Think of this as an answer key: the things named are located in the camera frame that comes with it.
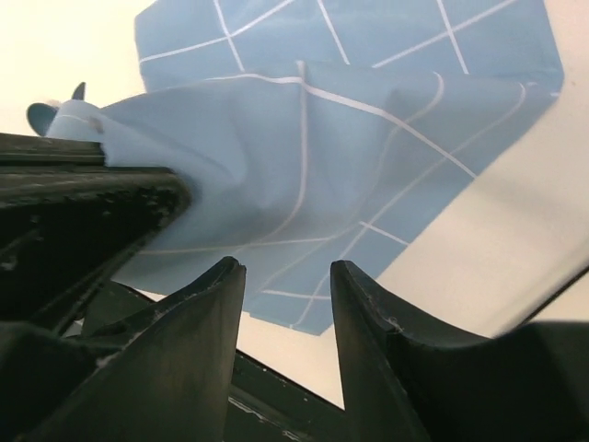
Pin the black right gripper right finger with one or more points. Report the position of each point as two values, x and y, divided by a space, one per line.
408 376

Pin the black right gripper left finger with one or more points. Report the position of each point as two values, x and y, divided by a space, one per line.
167 369

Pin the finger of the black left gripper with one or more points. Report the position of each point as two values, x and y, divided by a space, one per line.
69 222

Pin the blue checked cloth napkin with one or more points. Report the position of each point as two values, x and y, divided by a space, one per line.
314 131

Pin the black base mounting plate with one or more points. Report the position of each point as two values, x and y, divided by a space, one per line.
263 405

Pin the dark blue plastic spoon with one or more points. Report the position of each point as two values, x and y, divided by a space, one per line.
41 114

